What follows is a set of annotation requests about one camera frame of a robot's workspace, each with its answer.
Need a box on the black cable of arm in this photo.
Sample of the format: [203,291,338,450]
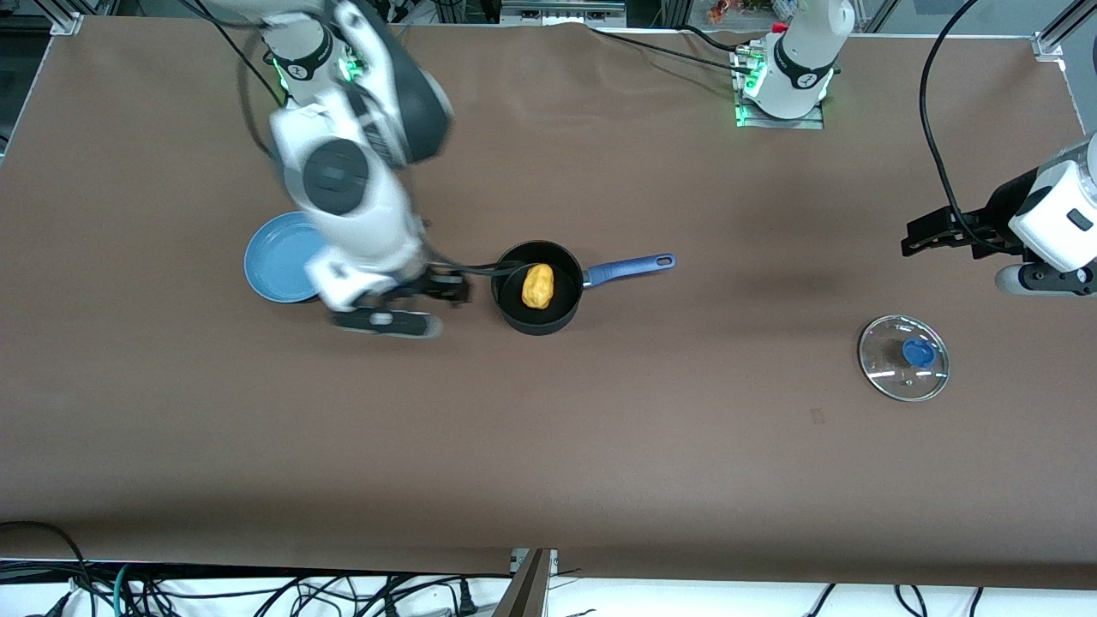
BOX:
[176,0,288,165]
[919,0,1029,255]

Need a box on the metal base plate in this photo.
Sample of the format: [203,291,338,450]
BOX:
[730,41,827,131]

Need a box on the black floor cable with plug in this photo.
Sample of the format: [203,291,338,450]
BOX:
[257,574,479,617]

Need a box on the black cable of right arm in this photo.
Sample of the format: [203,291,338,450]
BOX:
[176,0,288,165]

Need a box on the black box with ports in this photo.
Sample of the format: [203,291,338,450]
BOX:
[500,0,628,27]

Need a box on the aluminium table post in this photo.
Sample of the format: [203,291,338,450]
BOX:
[490,548,560,617]

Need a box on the yellow potato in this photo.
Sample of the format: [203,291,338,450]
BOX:
[521,263,556,311]

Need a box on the black saucepan with blue handle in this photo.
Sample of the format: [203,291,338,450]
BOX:
[490,240,677,337]

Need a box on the black looped floor cable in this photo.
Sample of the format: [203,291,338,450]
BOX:
[0,520,97,617]

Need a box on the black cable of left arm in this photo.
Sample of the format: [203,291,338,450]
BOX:
[919,0,1029,255]

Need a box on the glass lid with blue knob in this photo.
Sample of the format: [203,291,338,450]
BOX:
[857,314,951,403]

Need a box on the black cable to arm base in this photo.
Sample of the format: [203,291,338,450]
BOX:
[590,24,759,71]

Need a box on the blue plate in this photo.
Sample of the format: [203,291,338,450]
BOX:
[243,211,333,304]

